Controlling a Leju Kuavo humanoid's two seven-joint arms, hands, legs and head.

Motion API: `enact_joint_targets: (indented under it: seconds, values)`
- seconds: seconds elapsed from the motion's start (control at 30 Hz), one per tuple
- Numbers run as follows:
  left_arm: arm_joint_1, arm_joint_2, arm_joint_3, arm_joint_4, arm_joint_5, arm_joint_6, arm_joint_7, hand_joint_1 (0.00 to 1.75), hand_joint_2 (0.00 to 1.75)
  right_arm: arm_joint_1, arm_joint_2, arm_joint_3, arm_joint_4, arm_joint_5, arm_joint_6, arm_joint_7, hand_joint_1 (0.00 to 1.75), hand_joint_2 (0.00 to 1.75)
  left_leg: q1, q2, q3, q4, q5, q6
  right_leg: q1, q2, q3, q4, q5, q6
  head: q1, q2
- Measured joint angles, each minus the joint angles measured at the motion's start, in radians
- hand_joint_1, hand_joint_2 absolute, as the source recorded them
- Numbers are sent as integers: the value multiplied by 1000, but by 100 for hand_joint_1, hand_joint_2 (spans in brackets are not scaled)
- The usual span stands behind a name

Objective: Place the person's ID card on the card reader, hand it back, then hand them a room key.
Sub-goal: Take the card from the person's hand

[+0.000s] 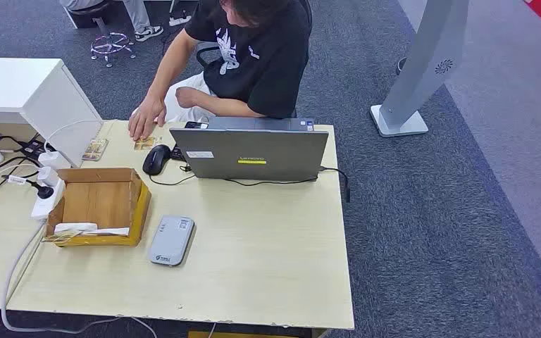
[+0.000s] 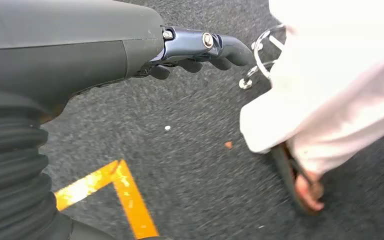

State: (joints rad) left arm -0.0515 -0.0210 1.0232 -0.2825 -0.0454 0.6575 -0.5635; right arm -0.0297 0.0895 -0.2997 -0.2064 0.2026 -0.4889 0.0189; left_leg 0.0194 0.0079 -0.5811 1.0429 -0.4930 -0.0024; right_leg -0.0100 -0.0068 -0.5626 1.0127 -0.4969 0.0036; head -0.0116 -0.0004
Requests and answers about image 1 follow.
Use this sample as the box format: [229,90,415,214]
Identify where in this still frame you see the person's right hand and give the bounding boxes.
[128,93,168,142]

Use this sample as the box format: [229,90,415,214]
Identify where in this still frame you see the person's left hand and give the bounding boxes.
[175,87,201,110]

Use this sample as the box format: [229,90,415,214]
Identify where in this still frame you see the person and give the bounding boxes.
[128,0,313,142]
[59,0,165,43]

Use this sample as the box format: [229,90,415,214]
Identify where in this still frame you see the white card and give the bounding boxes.
[81,227,132,237]

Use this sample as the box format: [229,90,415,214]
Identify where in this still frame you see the golden key cards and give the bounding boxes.
[42,230,85,244]

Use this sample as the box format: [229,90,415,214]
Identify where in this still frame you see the black computer mouse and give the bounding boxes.
[142,144,173,176]

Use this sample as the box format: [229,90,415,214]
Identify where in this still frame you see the grey laptop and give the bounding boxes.
[168,116,330,182]

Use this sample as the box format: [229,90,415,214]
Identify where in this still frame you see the cardboard box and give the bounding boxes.
[44,167,152,248]

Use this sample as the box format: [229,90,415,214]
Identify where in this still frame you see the white charger block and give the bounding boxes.
[37,150,72,170]

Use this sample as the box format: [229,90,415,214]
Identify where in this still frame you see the white plug adapter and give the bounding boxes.
[37,166,61,187]

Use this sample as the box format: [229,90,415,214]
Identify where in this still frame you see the black power plug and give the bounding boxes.
[27,180,55,200]

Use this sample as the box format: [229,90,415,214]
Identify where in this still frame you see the white cabinet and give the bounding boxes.
[0,57,104,168]

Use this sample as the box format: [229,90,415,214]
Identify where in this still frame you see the white paper block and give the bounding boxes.
[54,222,99,234]

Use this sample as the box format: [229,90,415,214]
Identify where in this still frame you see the grey kiosk stand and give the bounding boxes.
[369,0,471,139]

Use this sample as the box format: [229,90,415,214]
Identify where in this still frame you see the black mouse cable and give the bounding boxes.
[148,173,194,187]

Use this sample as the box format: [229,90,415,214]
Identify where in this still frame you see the chrome ring stool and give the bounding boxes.
[67,0,137,68]

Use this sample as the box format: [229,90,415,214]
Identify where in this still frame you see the thin white cable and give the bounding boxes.
[43,120,104,153]

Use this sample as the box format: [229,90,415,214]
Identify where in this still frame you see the black cable hub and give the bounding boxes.
[18,139,47,160]

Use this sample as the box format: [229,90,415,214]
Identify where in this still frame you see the black laptop cable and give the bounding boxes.
[223,165,351,204]

